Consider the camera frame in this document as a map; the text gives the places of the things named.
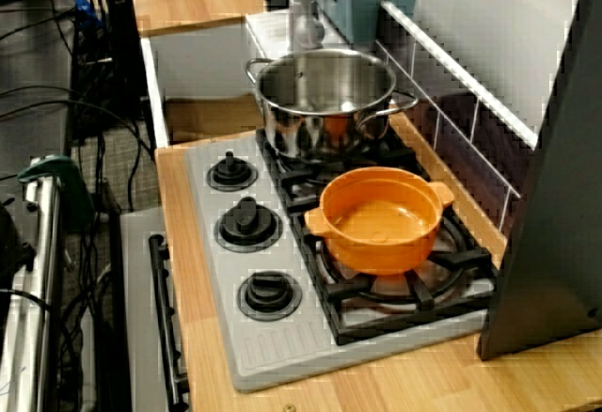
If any grey toy faucet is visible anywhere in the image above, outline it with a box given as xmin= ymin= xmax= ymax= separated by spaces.
xmin=289 ymin=0 xmax=325 ymax=51

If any aluminium frame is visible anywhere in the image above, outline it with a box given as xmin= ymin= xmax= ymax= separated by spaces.
xmin=0 ymin=157 xmax=62 ymax=412

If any green clamp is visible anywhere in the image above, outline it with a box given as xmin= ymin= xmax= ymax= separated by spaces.
xmin=17 ymin=155 xmax=95 ymax=230

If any black cable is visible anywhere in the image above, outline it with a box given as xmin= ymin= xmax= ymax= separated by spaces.
xmin=0 ymin=288 xmax=79 ymax=412
xmin=0 ymin=85 xmax=156 ymax=211

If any stainless steel pot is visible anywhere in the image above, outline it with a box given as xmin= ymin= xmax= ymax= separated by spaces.
xmin=245 ymin=48 xmax=420 ymax=159

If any grey stove top panel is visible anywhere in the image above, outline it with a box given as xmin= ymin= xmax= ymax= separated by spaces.
xmin=184 ymin=136 xmax=499 ymax=393

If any black bulky object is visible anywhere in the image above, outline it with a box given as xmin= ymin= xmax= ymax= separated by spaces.
xmin=0 ymin=199 xmax=37 ymax=291

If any black oven door handle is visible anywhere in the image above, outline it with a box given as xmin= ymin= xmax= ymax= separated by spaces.
xmin=149 ymin=233 xmax=189 ymax=408

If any white oven door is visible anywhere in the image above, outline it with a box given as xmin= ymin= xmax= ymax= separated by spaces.
xmin=119 ymin=209 xmax=189 ymax=412

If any dark grey side panel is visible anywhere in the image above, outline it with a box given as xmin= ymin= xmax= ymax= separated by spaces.
xmin=477 ymin=0 xmax=602 ymax=361

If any black burner grate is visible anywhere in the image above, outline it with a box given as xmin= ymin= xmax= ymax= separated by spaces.
xmin=289 ymin=204 xmax=499 ymax=346
xmin=255 ymin=122 xmax=420 ymax=214

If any dark tile backsplash panel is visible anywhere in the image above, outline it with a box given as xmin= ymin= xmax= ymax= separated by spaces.
xmin=375 ymin=0 xmax=540 ymax=244

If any brown cardboard sheet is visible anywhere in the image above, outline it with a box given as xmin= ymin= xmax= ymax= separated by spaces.
xmin=164 ymin=96 xmax=264 ymax=145

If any white sink basin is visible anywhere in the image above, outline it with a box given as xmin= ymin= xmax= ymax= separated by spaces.
xmin=139 ymin=9 xmax=349 ymax=150

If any black computer tower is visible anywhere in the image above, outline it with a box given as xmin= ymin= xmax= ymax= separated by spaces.
xmin=103 ymin=0 xmax=147 ymax=121

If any wooden countertop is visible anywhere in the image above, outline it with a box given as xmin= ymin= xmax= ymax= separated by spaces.
xmin=154 ymin=101 xmax=602 ymax=412

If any blue plastic piece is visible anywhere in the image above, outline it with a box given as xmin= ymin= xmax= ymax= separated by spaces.
xmin=74 ymin=0 xmax=103 ymax=30

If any orange plastic pot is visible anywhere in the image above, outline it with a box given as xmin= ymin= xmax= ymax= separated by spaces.
xmin=304 ymin=166 xmax=456 ymax=276

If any black stove knob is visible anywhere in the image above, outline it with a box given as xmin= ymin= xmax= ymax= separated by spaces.
xmin=214 ymin=196 xmax=284 ymax=253
xmin=237 ymin=270 xmax=305 ymax=323
xmin=206 ymin=151 xmax=259 ymax=193

